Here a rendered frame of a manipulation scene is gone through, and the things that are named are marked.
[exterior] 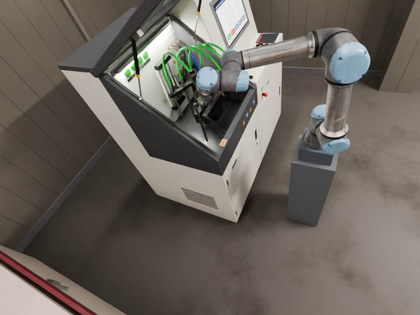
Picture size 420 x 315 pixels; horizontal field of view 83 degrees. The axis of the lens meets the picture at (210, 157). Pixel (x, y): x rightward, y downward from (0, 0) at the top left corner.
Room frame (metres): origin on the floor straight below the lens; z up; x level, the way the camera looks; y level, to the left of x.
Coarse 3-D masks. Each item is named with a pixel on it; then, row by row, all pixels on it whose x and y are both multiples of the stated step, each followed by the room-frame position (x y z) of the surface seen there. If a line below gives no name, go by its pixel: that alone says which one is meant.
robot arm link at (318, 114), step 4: (324, 104) 0.83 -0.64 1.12; (316, 108) 0.82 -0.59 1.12; (320, 108) 0.81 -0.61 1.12; (324, 108) 0.80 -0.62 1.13; (312, 112) 0.81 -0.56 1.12; (316, 112) 0.79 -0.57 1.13; (320, 112) 0.78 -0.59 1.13; (324, 112) 0.77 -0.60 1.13; (312, 116) 0.79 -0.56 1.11; (316, 116) 0.77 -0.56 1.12; (320, 116) 0.76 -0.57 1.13; (324, 116) 0.75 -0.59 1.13; (312, 120) 0.79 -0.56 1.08; (316, 120) 0.77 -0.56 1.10; (320, 120) 0.75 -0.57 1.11; (312, 124) 0.78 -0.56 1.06; (316, 124) 0.75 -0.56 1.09; (320, 124) 0.73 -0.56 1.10; (312, 128) 0.78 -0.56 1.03; (316, 128) 0.73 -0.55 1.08; (312, 132) 0.78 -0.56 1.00
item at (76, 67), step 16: (128, 16) 1.78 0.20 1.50; (112, 32) 1.59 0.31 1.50; (80, 48) 1.52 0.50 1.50; (96, 48) 1.44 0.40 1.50; (64, 64) 1.37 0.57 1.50; (80, 64) 1.30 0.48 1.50; (80, 80) 1.32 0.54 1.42; (96, 80) 1.23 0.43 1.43; (96, 96) 1.30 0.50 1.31; (96, 112) 1.37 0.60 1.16; (112, 112) 1.27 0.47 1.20; (112, 128) 1.34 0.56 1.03; (128, 128) 1.23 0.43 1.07; (128, 144) 1.31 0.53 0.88; (144, 160) 1.27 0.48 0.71; (144, 176) 1.38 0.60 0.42; (160, 176) 1.24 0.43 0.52; (160, 192) 1.34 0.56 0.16
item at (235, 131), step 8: (248, 96) 1.30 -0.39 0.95; (248, 104) 1.24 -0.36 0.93; (240, 112) 1.17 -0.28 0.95; (248, 112) 1.23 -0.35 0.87; (232, 120) 1.13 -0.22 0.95; (240, 120) 1.12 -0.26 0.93; (248, 120) 1.22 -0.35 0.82; (232, 128) 1.05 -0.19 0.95; (240, 128) 1.11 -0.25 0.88; (224, 136) 1.01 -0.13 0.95; (232, 136) 1.02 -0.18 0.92; (240, 136) 1.09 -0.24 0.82; (232, 144) 1.00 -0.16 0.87; (216, 152) 0.91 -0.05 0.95; (224, 152) 0.91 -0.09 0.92; (232, 152) 0.98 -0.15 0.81; (224, 160) 0.90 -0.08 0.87; (224, 168) 0.88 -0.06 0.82
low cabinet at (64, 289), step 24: (0, 264) 0.74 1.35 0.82; (24, 264) 0.83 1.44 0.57; (0, 288) 0.59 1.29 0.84; (24, 288) 0.55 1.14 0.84; (48, 288) 0.50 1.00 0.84; (72, 288) 0.65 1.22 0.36; (0, 312) 0.46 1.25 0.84; (24, 312) 0.42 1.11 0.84; (48, 312) 0.39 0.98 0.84; (72, 312) 0.37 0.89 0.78; (96, 312) 0.38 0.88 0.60; (120, 312) 0.45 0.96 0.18
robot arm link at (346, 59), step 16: (336, 32) 0.74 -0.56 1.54; (336, 48) 0.67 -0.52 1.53; (352, 48) 0.63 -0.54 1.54; (336, 64) 0.62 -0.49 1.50; (352, 64) 0.60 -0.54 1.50; (368, 64) 0.59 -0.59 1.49; (336, 80) 0.61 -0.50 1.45; (352, 80) 0.59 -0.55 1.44; (336, 96) 0.63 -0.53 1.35; (336, 112) 0.63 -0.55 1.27; (320, 128) 0.68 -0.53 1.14; (336, 128) 0.62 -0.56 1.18; (336, 144) 0.59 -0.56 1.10
